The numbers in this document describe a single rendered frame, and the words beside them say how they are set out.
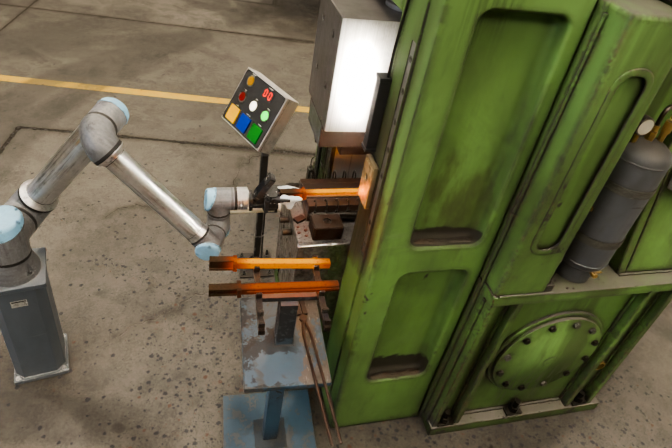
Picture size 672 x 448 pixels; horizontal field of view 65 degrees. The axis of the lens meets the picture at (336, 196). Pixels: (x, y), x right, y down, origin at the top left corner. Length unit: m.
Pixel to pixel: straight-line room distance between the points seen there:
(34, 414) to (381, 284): 1.64
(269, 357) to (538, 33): 1.35
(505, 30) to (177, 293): 2.22
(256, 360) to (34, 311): 1.01
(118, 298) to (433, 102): 2.14
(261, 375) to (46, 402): 1.18
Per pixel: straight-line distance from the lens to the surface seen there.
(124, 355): 2.85
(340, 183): 2.24
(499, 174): 1.79
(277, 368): 1.93
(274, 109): 2.42
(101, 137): 1.91
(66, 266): 3.31
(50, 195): 2.32
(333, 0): 1.82
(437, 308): 2.20
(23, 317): 2.55
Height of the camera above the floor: 2.29
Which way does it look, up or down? 37 degrees down
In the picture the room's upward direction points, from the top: 11 degrees clockwise
